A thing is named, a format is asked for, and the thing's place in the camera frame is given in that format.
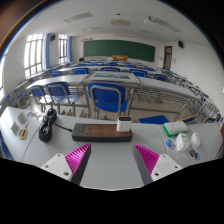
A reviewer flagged blue chair seat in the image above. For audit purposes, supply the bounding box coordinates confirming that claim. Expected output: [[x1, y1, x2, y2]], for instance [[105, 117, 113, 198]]
[[138, 114, 170, 125]]

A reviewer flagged large blue chair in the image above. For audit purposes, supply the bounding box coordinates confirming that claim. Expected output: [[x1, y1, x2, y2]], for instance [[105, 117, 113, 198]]
[[87, 82, 130, 120]]

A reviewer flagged narrow window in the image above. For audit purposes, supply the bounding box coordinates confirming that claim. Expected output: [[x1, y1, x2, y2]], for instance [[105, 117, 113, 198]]
[[58, 33, 69, 64]]

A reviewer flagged framed landscape picture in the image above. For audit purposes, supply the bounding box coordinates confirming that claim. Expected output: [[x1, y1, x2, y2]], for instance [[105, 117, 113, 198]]
[[83, 71, 141, 84]]

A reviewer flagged black coiled power cable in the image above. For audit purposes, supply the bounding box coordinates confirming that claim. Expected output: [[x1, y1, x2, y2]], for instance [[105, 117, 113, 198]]
[[38, 108, 73, 144]]

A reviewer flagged large window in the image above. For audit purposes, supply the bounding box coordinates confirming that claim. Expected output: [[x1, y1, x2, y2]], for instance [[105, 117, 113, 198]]
[[23, 33, 45, 79]]

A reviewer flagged long grey classroom desk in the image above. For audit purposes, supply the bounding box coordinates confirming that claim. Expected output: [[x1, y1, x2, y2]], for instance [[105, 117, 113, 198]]
[[26, 73, 201, 103]]

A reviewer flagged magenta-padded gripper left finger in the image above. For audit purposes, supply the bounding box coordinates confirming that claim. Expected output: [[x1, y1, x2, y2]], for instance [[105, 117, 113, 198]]
[[40, 142, 92, 186]]

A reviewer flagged orange wooden podium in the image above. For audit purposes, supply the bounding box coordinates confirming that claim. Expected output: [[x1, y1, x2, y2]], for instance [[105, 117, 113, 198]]
[[111, 54, 129, 62]]

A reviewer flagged white charger block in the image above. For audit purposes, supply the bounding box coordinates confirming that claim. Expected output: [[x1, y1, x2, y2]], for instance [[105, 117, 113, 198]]
[[116, 116, 133, 133]]

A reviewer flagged white ceiling projector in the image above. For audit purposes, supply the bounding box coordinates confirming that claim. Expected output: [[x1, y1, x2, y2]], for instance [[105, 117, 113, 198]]
[[143, 17, 159, 26]]

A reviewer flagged brown classroom door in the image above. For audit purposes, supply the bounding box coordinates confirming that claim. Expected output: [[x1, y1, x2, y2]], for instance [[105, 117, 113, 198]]
[[162, 45, 173, 71]]

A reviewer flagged yellow tape roll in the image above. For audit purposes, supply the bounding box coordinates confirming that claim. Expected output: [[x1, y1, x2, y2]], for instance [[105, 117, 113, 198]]
[[18, 127, 28, 140]]

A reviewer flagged ceiling air conditioner unit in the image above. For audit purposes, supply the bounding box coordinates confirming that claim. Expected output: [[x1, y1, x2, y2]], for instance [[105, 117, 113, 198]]
[[110, 18, 132, 27]]

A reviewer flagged blue chair with wooden edge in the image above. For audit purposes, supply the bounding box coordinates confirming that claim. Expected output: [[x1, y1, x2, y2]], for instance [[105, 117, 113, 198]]
[[178, 114, 199, 125]]

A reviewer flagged group of blue chairs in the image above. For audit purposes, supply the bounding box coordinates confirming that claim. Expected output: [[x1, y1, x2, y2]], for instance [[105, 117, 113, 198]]
[[49, 59, 169, 83]]

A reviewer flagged blue chair with metal frame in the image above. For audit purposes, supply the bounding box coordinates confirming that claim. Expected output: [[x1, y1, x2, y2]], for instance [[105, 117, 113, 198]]
[[29, 84, 54, 113], [45, 81, 81, 116]]

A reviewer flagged white box with yellow print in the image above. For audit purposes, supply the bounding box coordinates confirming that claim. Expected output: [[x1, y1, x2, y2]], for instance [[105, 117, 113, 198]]
[[175, 132, 190, 153]]

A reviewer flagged small white box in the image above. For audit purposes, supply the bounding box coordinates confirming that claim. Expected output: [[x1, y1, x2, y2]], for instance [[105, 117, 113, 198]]
[[190, 132, 202, 150]]

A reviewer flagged small grey packet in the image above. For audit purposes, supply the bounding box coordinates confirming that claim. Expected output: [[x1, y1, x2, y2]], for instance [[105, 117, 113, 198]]
[[16, 111, 28, 125], [10, 121, 21, 136]]

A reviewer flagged blue printed card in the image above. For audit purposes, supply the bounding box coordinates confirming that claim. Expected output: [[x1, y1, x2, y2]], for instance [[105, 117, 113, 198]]
[[165, 138, 178, 152]]

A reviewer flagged white and green case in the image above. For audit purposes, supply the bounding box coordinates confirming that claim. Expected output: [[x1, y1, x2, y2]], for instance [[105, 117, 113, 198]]
[[162, 120, 189, 137]]

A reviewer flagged green chalkboard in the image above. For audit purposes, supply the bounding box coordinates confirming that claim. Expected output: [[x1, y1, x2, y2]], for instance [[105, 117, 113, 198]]
[[83, 39, 156, 63]]

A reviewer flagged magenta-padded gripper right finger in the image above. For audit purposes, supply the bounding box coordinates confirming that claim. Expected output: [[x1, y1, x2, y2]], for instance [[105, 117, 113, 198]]
[[131, 142, 184, 186]]

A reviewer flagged dark grey power strip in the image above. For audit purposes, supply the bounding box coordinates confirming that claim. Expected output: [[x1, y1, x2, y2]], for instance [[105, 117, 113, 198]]
[[71, 122, 134, 143]]

